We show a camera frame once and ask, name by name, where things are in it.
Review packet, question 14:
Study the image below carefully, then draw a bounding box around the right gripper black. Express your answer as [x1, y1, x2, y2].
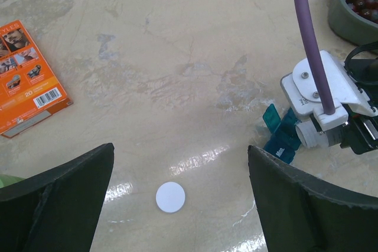
[340, 107, 377, 155]

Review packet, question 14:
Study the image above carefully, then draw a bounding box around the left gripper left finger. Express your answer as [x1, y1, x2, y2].
[1, 143, 114, 251]

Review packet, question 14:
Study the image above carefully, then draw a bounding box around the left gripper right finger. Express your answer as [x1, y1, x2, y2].
[247, 146, 377, 251]

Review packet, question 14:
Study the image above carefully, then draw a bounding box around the white vitamin pill bottle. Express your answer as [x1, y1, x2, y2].
[295, 121, 343, 149]

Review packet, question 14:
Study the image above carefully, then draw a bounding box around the teal weekly pill organizer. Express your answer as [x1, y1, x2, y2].
[262, 104, 301, 164]

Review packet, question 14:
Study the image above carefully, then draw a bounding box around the white bottle cap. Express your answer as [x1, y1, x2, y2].
[155, 182, 185, 214]

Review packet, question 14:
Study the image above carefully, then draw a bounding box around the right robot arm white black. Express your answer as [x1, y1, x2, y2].
[340, 42, 377, 155]

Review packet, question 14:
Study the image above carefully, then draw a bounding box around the grey fruit tray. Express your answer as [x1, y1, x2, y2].
[328, 0, 377, 45]

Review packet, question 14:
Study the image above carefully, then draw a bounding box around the orange snack box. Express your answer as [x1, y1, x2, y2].
[1, 20, 73, 138]

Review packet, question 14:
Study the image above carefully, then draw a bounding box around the dark grape bunch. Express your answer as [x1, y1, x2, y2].
[345, 0, 377, 23]

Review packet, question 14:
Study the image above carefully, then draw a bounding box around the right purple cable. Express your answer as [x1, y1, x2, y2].
[291, 0, 337, 116]

